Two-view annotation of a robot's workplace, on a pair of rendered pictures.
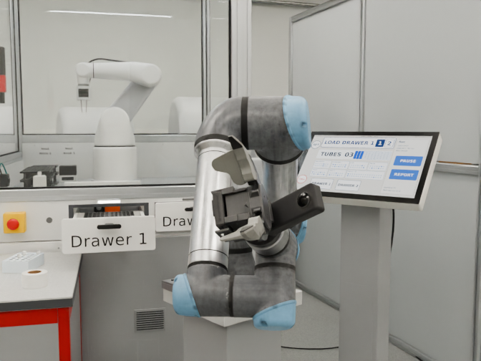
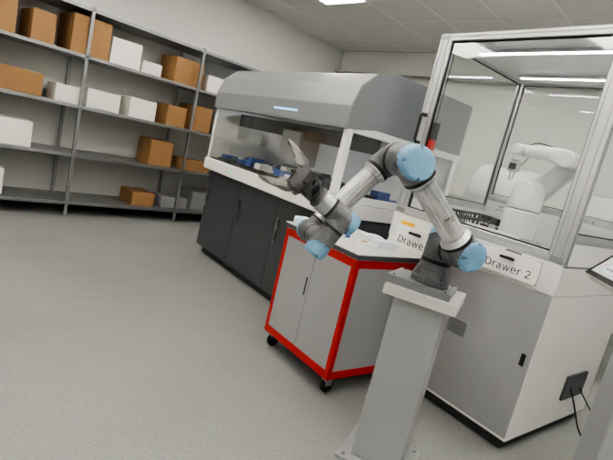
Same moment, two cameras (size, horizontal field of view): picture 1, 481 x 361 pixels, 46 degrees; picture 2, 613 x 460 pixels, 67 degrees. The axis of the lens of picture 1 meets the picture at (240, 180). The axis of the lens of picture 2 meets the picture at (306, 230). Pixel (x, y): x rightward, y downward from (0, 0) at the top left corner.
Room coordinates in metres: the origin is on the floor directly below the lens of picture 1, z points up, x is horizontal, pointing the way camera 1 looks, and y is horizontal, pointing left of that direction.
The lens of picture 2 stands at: (0.28, -1.36, 1.18)
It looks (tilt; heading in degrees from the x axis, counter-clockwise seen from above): 10 degrees down; 64
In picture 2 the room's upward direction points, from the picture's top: 13 degrees clockwise
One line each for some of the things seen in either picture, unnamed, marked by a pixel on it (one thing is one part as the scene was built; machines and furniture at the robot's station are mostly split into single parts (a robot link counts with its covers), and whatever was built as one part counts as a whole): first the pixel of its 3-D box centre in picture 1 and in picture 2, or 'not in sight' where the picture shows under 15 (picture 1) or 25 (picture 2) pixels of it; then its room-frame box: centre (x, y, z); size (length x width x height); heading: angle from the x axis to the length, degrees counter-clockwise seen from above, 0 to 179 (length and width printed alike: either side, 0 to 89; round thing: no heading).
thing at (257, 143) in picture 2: not in sight; (318, 158); (2.02, 2.24, 1.13); 1.78 x 1.14 x 0.45; 103
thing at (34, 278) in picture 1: (34, 278); (363, 245); (1.58, 0.59, 0.78); 0.07 x 0.07 x 0.04
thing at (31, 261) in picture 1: (23, 262); (383, 244); (1.78, 0.70, 0.78); 0.12 x 0.08 x 0.04; 177
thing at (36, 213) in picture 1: (118, 202); (506, 251); (2.55, 0.56, 0.87); 1.02 x 0.95 x 0.14; 103
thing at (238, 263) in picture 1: (231, 263); (432, 270); (1.55, 0.02, 0.83); 0.15 x 0.15 x 0.10
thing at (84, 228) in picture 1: (109, 234); (418, 241); (1.77, 0.42, 0.87); 0.29 x 0.02 x 0.11; 103
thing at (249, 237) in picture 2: not in sight; (313, 185); (2.03, 2.25, 0.89); 1.86 x 1.21 x 1.78; 103
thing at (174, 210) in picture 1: (192, 215); (508, 264); (2.14, 0.18, 0.87); 0.29 x 0.02 x 0.11; 103
